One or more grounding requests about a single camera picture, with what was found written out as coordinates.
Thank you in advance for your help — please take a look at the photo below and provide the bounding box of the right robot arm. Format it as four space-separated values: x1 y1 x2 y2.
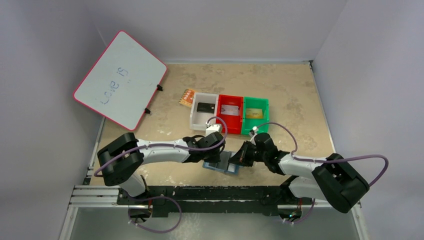
229 133 370 213

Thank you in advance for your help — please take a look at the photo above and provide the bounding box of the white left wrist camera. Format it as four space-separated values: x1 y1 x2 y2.
205 124 223 136

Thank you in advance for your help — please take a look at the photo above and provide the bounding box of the white plastic bin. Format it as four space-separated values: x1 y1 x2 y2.
189 92 219 131

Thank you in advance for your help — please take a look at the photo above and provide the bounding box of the blue card holder wallet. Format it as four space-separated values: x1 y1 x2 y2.
202 151 240 175

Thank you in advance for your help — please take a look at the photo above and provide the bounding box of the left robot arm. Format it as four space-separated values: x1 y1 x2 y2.
93 131 225 205

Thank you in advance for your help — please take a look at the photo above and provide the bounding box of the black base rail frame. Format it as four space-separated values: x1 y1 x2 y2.
67 184 362 220

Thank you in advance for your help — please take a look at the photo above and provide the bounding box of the gold card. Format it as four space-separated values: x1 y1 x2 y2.
245 108 264 119

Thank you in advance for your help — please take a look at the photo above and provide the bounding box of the pink-framed whiteboard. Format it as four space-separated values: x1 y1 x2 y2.
73 30 168 131

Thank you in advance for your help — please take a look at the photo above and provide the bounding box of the orange spiral notebook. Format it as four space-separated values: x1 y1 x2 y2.
178 88 196 108

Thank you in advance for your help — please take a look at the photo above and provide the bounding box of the red plastic bin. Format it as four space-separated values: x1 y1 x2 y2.
216 94 244 135

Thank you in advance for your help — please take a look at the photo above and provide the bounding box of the grey card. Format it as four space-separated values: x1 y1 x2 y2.
216 151 232 170

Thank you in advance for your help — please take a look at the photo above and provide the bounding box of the white patterned card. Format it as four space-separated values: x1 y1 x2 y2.
220 104 240 116

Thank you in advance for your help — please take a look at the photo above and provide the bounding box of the black card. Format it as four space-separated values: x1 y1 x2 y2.
196 102 216 114

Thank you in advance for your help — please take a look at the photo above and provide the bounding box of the green plastic bin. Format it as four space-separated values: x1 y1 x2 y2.
241 96 270 135

